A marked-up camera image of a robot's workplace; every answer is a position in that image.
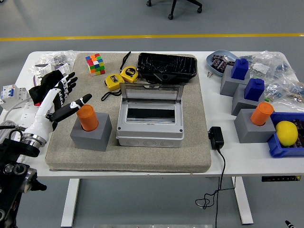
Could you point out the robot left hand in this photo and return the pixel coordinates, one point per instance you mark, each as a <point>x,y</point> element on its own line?
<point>41,111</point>

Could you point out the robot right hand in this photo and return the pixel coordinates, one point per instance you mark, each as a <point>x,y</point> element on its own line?
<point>290,224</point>

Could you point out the orange cylinder battery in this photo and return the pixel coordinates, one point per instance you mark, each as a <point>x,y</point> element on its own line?
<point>87,118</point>
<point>261,114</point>

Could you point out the grey junction box clear lid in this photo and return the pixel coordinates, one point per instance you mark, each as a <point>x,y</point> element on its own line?
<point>150,139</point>

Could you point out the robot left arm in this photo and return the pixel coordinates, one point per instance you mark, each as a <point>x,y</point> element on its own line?
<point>14,171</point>

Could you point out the blue block battery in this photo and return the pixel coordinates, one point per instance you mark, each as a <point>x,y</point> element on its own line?
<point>240,69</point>
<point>254,90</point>

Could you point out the black cloth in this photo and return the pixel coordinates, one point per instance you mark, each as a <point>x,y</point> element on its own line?
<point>47,82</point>

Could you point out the white circuit breaker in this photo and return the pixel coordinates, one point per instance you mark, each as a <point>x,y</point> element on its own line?
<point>12,95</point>

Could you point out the black table control panel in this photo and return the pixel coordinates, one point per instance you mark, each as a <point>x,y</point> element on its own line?
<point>281,178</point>

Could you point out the clear bags with parts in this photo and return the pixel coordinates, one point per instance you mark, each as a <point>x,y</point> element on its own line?
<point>47,61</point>

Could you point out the white table leg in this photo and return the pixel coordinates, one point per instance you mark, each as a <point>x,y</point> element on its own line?
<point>243,202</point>
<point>70,202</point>

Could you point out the grey block with round hole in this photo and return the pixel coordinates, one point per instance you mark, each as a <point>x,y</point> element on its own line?
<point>91,140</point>
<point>251,134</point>

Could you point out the large colourful puzzle cube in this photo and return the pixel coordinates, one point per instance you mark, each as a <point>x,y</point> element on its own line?
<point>95,64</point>

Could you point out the blue storage bin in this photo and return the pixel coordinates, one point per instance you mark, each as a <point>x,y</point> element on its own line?
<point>278,149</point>

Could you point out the yellow tape measure with sticker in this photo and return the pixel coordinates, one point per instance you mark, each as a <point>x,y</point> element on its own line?
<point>114,82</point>

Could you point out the dark printed packets in bin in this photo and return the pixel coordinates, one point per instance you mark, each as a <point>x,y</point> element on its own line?
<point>300,137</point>

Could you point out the yellow lemon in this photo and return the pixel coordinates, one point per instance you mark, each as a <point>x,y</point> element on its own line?
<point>287,133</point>

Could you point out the yellow tape measure 5m print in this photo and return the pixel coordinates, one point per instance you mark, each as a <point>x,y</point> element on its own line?
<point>129,74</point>

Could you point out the grey-brown mat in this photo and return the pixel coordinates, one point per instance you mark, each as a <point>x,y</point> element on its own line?
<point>133,159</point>

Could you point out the black power adapter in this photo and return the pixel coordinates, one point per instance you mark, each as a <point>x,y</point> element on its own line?
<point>216,137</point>

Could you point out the green terminal connector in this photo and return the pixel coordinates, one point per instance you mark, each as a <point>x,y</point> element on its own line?
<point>267,99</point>

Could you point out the grey block holder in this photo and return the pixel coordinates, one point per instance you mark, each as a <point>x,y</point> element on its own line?
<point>228,86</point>
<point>240,105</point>

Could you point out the clear bag of small parts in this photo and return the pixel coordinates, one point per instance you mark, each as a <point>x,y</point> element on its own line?
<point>287,91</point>
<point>273,64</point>

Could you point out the black plastic tray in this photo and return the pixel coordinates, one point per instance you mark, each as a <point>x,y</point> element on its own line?
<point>166,64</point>

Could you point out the black office chair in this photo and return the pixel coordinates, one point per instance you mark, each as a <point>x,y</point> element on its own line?
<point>174,7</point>

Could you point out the small metal screws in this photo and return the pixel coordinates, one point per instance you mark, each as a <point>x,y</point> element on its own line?
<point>209,74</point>

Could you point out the blue-grey bowl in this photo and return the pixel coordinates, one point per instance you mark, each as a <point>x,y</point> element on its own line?
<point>213,71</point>

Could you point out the dark printed packets in bowl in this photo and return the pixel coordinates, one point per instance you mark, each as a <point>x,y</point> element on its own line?
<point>219,64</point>

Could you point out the black plastic bracket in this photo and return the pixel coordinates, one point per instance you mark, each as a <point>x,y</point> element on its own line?
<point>164,76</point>

